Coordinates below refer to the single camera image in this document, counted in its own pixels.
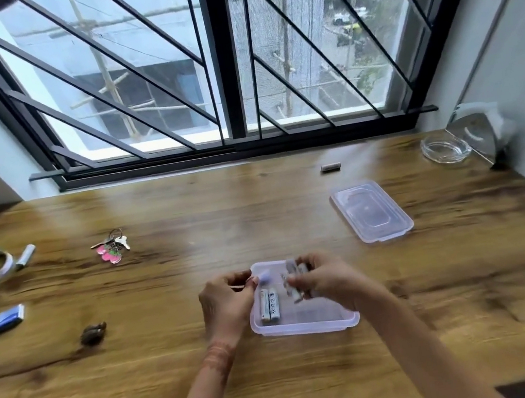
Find clear plastic lid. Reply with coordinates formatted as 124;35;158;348
328;176;417;250

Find red thread wristband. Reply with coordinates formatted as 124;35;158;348
200;339;239;374

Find brown hair clip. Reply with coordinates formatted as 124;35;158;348
77;321;110;348

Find clear glass ashtray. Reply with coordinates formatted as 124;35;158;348
419;129;475;168

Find person's left hand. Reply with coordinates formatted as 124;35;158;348
196;268;270;351

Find blue and white packet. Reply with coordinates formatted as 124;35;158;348
0;303;29;334

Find person's right forearm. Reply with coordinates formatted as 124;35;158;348
356;267;510;398

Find keys with pink keychain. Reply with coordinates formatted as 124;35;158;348
88;226;133;269

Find clear plastic container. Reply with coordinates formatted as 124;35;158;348
241;248;362;345

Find black metal window grille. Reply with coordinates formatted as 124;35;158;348
0;0;482;187

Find black window frame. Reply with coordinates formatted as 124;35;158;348
0;0;521;202

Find person's right hand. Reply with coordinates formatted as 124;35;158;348
282;243;386;324

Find white charger plug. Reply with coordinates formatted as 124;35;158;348
11;243;40;271

